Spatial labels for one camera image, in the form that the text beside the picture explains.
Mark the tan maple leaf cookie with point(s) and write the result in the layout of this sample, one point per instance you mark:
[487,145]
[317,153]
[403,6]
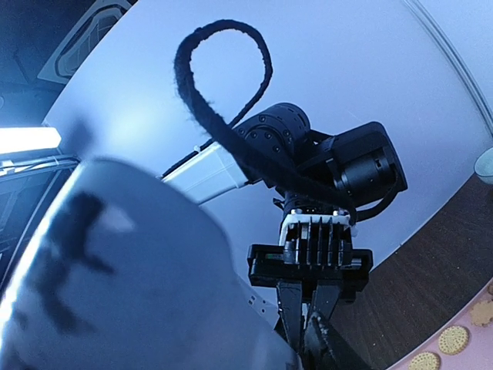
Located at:
[482,313]

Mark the embossed cookie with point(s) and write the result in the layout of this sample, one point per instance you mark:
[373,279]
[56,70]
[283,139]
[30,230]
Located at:
[425,361]
[453,340]

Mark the embossed cookie left lower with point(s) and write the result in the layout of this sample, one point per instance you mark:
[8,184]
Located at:
[425,361]

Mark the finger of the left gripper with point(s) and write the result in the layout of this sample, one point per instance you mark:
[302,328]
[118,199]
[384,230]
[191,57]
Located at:
[290,322]
[323,302]

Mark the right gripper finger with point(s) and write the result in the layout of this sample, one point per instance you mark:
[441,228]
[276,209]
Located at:
[324,348]

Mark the pale blue ceramic bowl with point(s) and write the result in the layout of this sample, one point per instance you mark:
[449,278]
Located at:
[484,167]

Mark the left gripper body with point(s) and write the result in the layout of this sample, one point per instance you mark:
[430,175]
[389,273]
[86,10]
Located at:
[266,268]

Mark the silver white tongs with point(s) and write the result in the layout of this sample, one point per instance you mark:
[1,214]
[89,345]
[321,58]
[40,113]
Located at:
[124,272]

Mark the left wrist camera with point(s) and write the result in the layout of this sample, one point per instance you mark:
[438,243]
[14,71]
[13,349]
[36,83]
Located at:
[322,240]

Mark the embossed cookie left upper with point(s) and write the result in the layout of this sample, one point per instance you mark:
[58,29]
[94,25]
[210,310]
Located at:
[453,340]

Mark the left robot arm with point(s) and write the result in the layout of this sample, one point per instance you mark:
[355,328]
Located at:
[362,163]

